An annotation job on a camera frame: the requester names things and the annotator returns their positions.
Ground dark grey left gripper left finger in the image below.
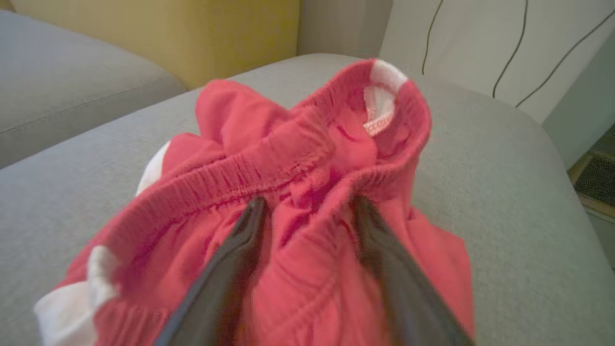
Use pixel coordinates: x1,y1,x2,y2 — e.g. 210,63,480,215
154,197,270,346

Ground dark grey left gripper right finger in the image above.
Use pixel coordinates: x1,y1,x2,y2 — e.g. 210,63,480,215
353,195,476,346

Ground red shorts with white trim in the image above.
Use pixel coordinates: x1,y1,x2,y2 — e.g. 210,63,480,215
34,59,476,346

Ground large grey sofa seat cushion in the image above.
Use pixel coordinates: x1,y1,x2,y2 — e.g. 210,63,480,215
0,53,615,346

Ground dark woven mat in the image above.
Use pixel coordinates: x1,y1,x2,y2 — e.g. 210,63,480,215
567,125,615,218

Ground yellow sofa cushion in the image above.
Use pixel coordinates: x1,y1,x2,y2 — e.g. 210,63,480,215
10,0,301,90

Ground small grey sofa cushion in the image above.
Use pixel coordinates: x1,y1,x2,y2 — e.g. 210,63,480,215
0,10,188,169

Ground white pillow with black lines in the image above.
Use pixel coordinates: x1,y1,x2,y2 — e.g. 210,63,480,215
379,0,615,125

